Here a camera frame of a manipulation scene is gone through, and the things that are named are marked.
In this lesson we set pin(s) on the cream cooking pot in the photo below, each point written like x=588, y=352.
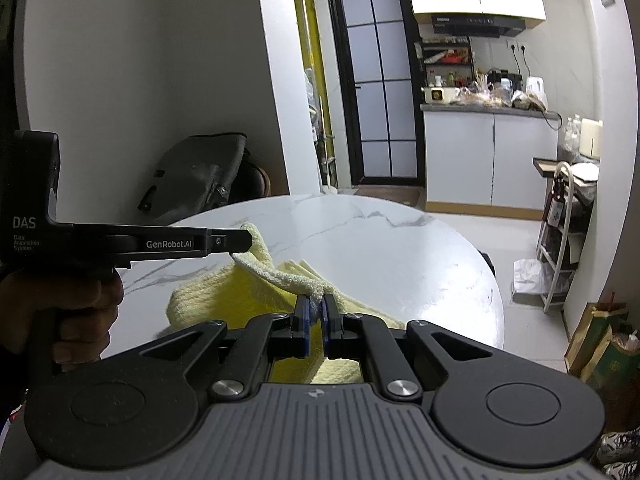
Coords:
x=440, y=94

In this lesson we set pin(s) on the green paper bag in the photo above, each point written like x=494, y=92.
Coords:
x=615, y=365

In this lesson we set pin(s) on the brown paper bag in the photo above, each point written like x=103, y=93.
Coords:
x=587, y=340

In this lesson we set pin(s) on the dark grey bag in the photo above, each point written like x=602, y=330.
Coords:
x=195, y=175

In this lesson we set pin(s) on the brown doormat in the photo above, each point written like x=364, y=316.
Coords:
x=387, y=195

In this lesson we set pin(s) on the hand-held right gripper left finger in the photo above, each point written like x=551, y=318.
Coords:
x=301, y=325

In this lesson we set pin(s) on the white plastic bag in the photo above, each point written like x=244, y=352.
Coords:
x=530, y=277

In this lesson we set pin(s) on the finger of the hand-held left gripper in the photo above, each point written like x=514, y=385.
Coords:
x=200, y=242

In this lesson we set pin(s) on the person's left hand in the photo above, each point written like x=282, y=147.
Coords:
x=85, y=300

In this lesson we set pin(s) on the white base cabinet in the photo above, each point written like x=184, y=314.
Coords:
x=460, y=160

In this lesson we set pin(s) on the black counter shelf rack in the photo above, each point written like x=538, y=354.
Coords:
x=446, y=60

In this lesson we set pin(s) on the white electric kettle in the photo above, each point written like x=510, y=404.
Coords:
x=534, y=85

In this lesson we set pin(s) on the pale yellow ribbed towel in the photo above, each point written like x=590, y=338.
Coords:
x=220, y=300

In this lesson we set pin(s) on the white wall socket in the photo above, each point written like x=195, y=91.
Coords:
x=517, y=46

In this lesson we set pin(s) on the yellow pipe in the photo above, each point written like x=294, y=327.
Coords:
x=310, y=35

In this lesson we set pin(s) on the dark wooden chair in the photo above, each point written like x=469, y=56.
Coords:
x=257, y=180

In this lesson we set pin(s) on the black-framed glass door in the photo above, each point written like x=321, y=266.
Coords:
x=385, y=110

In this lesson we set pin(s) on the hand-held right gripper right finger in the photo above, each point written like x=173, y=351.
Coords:
x=331, y=325

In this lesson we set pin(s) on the dark glass bottle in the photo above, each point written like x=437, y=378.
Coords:
x=556, y=215

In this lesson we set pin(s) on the black range hood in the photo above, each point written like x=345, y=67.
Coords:
x=475, y=24

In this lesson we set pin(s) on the cream box appliance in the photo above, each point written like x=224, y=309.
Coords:
x=591, y=137

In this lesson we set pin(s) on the white rolling storage rack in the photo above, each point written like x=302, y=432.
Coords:
x=560, y=255

